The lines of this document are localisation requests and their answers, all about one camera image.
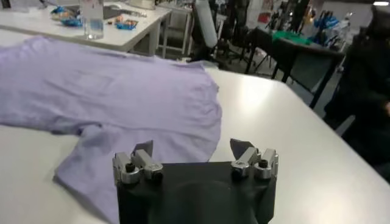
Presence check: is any purple t-shirt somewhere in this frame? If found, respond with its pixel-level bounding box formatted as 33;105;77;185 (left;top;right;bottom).
0;35;222;224

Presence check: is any person in dark clothes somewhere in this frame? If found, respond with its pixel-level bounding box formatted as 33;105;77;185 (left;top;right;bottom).
323;4;390;183

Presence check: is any green cloth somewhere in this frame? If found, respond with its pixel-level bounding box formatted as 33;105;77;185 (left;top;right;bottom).
272;30;313;46

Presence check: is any white side table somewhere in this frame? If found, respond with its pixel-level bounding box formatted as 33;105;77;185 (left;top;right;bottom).
0;0;172;53

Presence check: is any clear unlabelled plastic bottle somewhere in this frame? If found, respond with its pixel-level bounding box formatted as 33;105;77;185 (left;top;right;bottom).
79;0;104;40

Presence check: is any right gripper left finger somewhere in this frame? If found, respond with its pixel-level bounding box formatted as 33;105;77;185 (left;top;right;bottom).
112;139;164;185

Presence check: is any white humanoid robot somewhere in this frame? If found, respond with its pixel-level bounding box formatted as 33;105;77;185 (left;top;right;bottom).
192;0;219;51

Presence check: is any black metal table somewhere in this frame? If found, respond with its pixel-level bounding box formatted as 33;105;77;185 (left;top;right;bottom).
245;27;347;109

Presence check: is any dark grey laptop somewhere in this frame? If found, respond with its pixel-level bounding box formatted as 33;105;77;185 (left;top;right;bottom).
63;3;147;21

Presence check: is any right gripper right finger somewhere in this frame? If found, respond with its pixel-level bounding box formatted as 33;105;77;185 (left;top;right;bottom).
230;138;280;180

